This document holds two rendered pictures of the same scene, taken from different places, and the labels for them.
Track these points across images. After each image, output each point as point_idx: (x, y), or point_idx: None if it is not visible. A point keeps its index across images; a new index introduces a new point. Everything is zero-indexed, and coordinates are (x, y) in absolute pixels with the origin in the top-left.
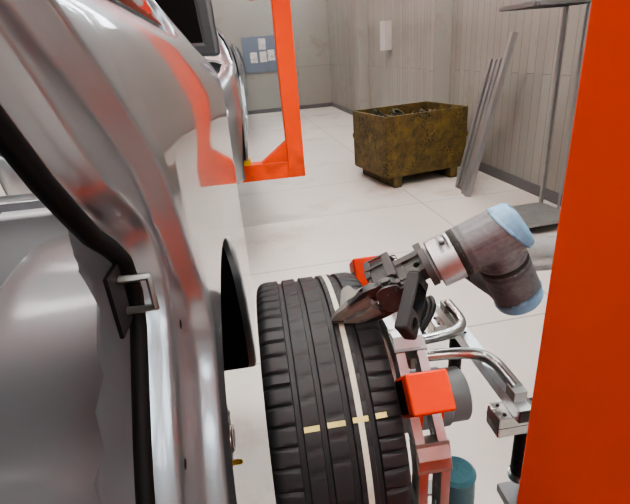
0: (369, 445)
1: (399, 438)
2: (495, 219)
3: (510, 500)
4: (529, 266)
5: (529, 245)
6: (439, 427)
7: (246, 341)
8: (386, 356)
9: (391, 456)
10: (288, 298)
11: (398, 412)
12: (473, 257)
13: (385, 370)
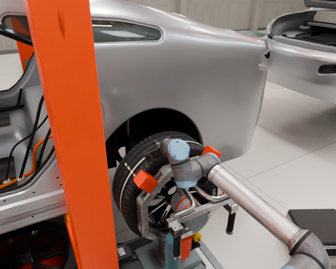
0: (128, 179)
1: (132, 184)
2: (170, 141)
3: None
4: (176, 168)
5: (172, 157)
6: (146, 196)
7: None
8: (150, 165)
9: (128, 186)
10: (164, 136)
11: None
12: (163, 149)
13: (145, 167)
